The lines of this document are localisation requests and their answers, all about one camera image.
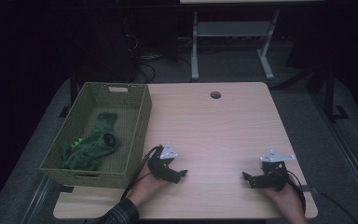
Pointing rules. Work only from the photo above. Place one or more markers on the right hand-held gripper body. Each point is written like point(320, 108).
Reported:
point(275, 179)

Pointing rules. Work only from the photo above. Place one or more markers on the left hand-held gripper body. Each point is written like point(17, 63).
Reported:
point(160, 168)

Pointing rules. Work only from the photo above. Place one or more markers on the green plush dinosaur garment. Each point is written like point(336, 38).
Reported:
point(90, 146)

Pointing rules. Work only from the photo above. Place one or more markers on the green woven basket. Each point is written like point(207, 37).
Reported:
point(74, 121)

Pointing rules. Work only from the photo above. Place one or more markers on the person's left hand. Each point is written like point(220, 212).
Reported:
point(147, 188)

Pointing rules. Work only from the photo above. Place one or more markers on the person's right hand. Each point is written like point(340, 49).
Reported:
point(287, 199)

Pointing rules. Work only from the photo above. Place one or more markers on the black metal stand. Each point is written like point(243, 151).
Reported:
point(329, 93)

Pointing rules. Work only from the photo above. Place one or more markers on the white metal table frame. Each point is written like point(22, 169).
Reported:
point(230, 29)

